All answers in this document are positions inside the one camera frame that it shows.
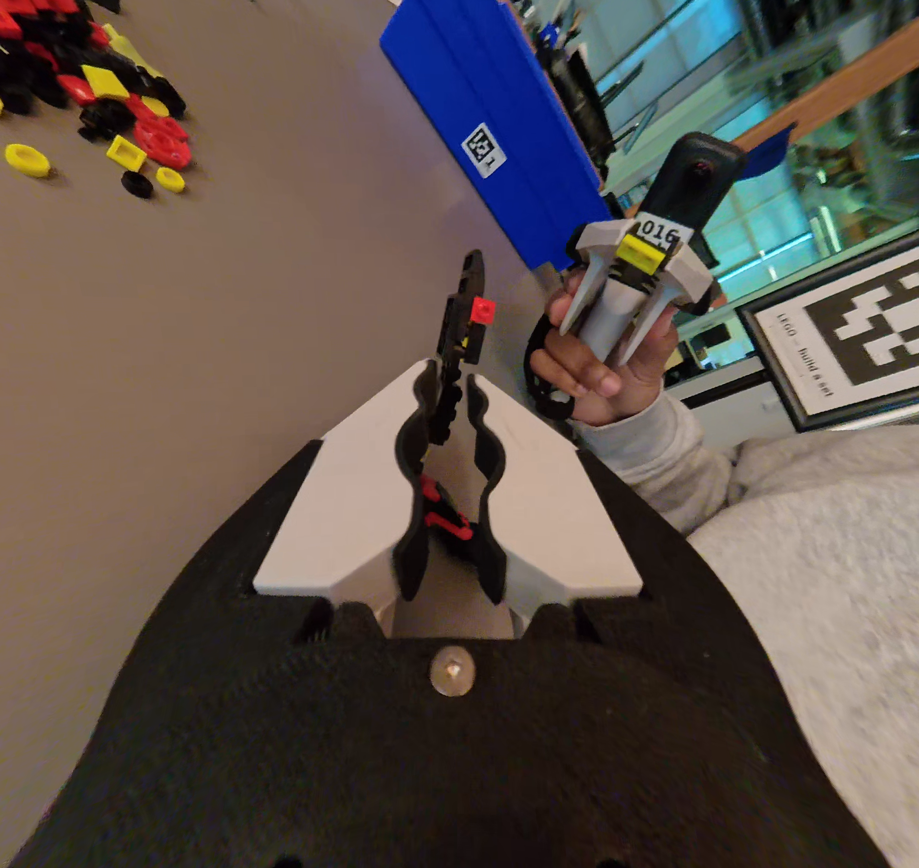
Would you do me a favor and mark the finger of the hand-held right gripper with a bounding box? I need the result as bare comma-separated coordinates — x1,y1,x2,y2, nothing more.
617,236,719,368
559,222,636,341

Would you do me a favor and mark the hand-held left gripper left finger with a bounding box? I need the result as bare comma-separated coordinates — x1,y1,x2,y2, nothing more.
253,358,440,639

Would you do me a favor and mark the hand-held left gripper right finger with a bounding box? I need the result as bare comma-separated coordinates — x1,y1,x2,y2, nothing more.
467,374,643,635

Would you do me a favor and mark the yellow lego plate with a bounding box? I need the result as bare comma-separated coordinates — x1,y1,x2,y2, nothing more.
616,232,665,269

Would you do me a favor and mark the black lego car assembly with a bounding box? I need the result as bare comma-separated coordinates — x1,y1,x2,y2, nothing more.
420,249,498,560

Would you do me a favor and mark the pile of lego pieces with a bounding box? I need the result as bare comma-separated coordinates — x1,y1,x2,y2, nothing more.
0,0,195,201

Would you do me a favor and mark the person's right hand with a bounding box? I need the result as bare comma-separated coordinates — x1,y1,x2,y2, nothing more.
530,268,682,427

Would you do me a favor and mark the black framed marker sign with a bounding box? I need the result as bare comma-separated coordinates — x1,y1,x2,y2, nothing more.
738,232,919,434

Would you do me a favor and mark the wooden beam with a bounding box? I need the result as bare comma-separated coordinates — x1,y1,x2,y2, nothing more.
732,17,919,158

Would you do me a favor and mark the blue plastic bin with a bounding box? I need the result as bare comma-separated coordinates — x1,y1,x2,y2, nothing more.
379,0,607,273

